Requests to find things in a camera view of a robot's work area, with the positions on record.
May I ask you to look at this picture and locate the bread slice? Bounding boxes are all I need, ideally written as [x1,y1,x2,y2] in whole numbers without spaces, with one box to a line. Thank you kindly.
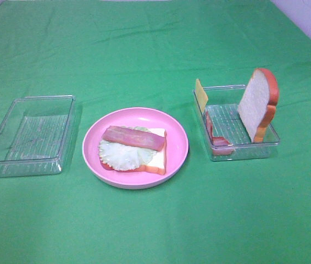
[238,68,280,143]
[98,140,166,175]

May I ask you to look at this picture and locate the straight bacon strip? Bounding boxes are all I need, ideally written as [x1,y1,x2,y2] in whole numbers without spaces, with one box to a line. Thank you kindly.
[102,126,166,151]

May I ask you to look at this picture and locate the green lettuce leaf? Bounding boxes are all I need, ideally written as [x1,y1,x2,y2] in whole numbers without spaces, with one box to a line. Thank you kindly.
[98,125,164,171]

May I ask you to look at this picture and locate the yellow cheese slice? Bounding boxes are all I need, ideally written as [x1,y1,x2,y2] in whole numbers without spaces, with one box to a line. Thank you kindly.
[195,79,208,115]

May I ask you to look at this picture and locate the curved bacon strip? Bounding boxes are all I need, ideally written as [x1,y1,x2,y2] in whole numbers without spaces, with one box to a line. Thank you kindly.
[205,110,234,156]

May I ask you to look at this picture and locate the pink plate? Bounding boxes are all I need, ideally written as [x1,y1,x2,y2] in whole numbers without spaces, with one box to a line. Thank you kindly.
[82,107,188,189]

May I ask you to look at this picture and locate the clear right plastic tray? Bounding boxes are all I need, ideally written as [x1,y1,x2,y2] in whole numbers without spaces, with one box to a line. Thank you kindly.
[193,85,280,162]

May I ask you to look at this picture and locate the clear plastic tray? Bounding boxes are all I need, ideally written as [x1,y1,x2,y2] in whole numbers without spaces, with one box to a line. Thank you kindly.
[0,95,75,178]
[193,85,280,162]

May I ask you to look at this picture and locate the green tablecloth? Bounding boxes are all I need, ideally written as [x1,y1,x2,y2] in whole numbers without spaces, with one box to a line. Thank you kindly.
[0,1,311,263]

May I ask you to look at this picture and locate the clear left plastic tray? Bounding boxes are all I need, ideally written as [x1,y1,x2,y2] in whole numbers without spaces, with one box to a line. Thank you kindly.
[0,95,75,178]

